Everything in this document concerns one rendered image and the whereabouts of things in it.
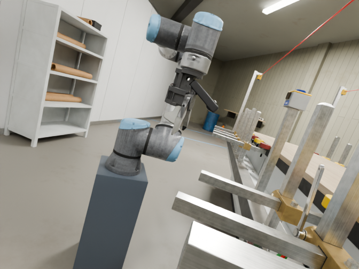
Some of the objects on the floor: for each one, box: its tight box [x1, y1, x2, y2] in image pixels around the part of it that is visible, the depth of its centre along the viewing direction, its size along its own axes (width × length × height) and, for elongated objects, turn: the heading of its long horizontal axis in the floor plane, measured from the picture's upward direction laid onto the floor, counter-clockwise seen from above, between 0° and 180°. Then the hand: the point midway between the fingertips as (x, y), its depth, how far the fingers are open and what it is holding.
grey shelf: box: [4, 0, 110, 147], centre depth 261 cm, size 45×90×155 cm, turn 109°
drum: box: [202, 111, 220, 132], centre depth 884 cm, size 54×54×83 cm
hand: (179, 133), depth 66 cm, fingers open, 14 cm apart
